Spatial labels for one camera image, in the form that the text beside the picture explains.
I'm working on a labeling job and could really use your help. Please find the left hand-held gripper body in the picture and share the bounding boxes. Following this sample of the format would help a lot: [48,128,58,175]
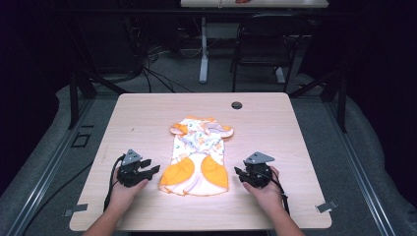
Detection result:
[116,148,148,189]

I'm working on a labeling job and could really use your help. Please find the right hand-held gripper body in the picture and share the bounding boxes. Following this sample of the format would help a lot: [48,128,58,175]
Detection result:
[241,150,276,190]

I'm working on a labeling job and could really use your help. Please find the white and orange baby garment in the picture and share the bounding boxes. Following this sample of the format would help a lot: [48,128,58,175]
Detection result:
[158,115,235,198]

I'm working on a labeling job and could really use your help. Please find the person's left hand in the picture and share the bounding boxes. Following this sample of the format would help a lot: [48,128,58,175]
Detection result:
[109,167,150,210]

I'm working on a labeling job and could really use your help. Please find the person's right hand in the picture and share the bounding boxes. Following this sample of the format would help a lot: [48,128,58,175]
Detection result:
[241,165,285,215]

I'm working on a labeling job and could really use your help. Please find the grey tape strip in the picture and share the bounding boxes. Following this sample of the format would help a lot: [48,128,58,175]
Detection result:
[315,200,339,213]
[62,203,89,218]

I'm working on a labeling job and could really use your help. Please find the white table foot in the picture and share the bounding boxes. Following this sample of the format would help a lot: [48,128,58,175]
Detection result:
[274,66,287,85]

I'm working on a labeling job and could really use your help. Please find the white table leg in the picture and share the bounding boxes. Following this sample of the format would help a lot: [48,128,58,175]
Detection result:
[199,17,209,84]

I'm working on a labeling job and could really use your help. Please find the black folding chair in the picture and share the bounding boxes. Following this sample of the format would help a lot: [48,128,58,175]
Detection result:
[230,13,310,93]

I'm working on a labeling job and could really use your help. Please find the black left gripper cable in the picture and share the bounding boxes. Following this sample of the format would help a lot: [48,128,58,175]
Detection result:
[102,153,128,212]

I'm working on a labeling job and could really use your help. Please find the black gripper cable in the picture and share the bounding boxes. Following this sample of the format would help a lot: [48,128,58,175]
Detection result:
[102,153,128,212]
[268,166,291,216]

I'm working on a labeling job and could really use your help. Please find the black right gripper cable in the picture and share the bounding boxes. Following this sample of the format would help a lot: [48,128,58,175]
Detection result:
[268,166,291,216]

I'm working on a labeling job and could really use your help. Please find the aluminium floor rail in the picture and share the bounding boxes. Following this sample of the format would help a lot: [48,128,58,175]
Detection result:
[5,97,96,236]
[324,97,398,236]

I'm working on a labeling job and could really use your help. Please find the black floor cables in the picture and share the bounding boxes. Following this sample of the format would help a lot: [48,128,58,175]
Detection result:
[139,42,196,94]

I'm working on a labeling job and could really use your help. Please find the black metal stand frame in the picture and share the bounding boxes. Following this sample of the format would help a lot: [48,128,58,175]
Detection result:
[66,63,130,131]
[288,67,349,134]

